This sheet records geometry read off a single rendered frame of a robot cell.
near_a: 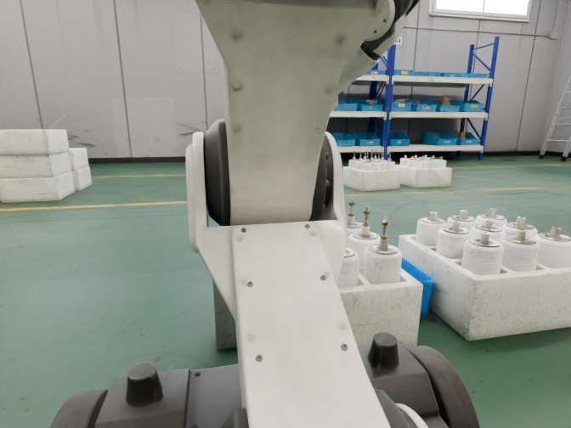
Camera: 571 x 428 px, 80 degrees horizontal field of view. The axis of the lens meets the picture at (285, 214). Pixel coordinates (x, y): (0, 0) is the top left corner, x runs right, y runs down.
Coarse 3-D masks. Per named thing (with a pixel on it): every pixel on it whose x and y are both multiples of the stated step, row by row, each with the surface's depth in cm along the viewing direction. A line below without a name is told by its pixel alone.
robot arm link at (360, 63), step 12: (396, 24) 56; (384, 36) 56; (396, 36) 59; (360, 48) 61; (372, 48) 58; (384, 48) 61; (360, 60) 62; (372, 60) 62; (348, 72) 64; (360, 72) 64; (348, 84) 68
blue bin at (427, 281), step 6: (402, 258) 119; (402, 264) 119; (408, 264) 116; (408, 270) 116; (414, 270) 112; (420, 270) 109; (414, 276) 112; (420, 276) 109; (426, 276) 106; (420, 282) 101; (426, 282) 101; (432, 282) 102; (426, 288) 102; (426, 294) 103; (426, 300) 104; (426, 306) 104; (426, 312) 105
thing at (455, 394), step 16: (416, 352) 57; (432, 352) 57; (432, 368) 54; (448, 368) 54; (432, 384) 52; (448, 384) 52; (464, 384) 52; (448, 400) 50; (464, 400) 50; (448, 416) 49; (464, 416) 49
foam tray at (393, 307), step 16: (400, 272) 93; (352, 288) 84; (368, 288) 84; (384, 288) 84; (400, 288) 85; (416, 288) 86; (352, 304) 83; (368, 304) 84; (384, 304) 85; (400, 304) 86; (416, 304) 87; (352, 320) 85; (368, 320) 85; (384, 320) 86; (400, 320) 87; (416, 320) 88; (368, 336) 87; (400, 336) 88; (416, 336) 89
